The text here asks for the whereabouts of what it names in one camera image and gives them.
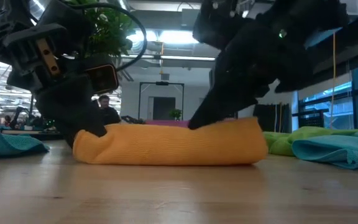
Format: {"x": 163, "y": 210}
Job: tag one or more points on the small background potted plant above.
{"x": 176, "y": 114}

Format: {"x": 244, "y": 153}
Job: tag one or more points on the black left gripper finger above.
{"x": 64, "y": 115}
{"x": 93, "y": 115}

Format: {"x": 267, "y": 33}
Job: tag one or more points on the pink translucent plastic basket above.
{"x": 166, "y": 124}

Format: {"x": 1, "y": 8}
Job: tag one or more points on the artificial green potted plant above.
{"x": 110, "y": 28}

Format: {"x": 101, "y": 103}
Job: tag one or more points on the green microfiber towel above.
{"x": 278, "y": 143}

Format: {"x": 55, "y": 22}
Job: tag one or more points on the black curtain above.
{"x": 269, "y": 118}

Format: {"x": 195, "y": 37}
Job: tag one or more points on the black plastic crate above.
{"x": 312, "y": 119}

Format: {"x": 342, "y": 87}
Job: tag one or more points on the orange microfiber towel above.
{"x": 166, "y": 146}

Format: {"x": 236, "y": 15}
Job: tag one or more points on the black background robot arm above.
{"x": 19, "y": 116}

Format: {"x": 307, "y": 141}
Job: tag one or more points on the teal microfiber towel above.
{"x": 331, "y": 152}
{"x": 5, "y": 143}

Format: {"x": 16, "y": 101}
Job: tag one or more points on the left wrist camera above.
{"x": 102, "y": 79}

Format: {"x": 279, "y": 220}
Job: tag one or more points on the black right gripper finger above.
{"x": 244, "y": 101}
{"x": 225, "y": 90}

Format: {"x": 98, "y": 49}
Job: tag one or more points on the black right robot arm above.
{"x": 337, "y": 12}

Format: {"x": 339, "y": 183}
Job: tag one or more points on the black aluminium table frame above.
{"x": 42, "y": 136}

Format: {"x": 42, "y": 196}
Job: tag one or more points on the person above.
{"x": 109, "y": 115}

